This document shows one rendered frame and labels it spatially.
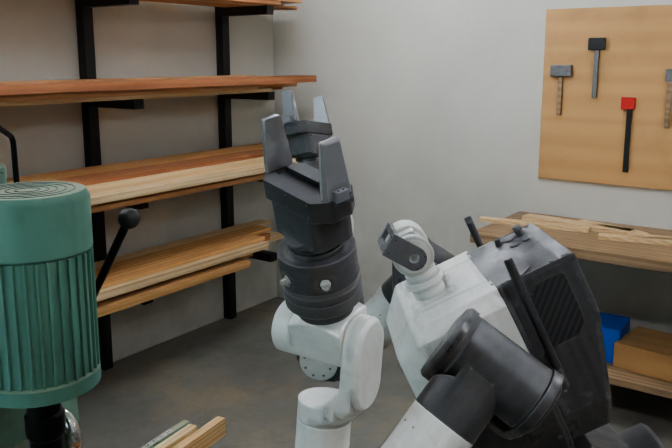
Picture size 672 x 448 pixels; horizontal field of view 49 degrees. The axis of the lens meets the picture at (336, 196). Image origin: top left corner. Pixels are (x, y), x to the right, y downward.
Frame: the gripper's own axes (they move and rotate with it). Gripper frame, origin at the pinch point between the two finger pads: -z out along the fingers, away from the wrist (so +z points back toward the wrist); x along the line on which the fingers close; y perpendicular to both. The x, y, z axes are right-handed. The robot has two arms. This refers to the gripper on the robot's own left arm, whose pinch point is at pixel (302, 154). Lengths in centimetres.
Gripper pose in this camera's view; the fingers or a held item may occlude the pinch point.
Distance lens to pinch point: 76.9
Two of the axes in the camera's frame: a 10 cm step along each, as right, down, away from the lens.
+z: 1.2, 8.9, 4.4
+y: 8.0, -3.5, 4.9
